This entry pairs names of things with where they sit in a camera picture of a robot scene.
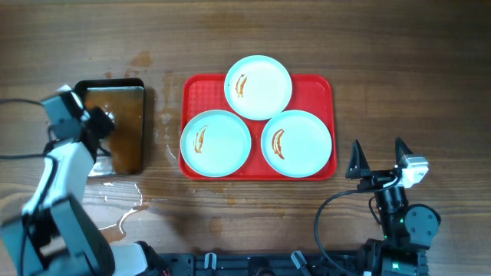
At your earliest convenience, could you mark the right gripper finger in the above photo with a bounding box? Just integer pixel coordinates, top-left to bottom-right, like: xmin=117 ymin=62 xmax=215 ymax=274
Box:
xmin=395 ymin=137 xmax=414 ymax=168
xmin=345 ymin=140 xmax=371 ymax=179

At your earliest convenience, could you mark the light blue plate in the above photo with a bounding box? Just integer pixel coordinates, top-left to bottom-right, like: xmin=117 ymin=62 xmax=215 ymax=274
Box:
xmin=223 ymin=55 xmax=292 ymax=120
xmin=180 ymin=110 xmax=252 ymax=178
xmin=260 ymin=110 xmax=334 ymax=178

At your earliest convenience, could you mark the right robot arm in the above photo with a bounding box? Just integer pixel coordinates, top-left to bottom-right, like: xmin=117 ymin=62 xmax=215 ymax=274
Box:
xmin=345 ymin=138 xmax=441 ymax=275

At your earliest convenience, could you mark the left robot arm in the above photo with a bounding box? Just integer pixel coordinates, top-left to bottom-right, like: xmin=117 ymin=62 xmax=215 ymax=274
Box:
xmin=1 ymin=107 xmax=169 ymax=275

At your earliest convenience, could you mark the black water basin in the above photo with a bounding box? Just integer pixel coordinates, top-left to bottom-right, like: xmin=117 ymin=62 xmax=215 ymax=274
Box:
xmin=74 ymin=77 xmax=146 ymax=177

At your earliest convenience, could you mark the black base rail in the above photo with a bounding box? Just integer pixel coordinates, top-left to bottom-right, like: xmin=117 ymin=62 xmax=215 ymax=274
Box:
xmin=160 ymin=251 xmax=430 ymax=276

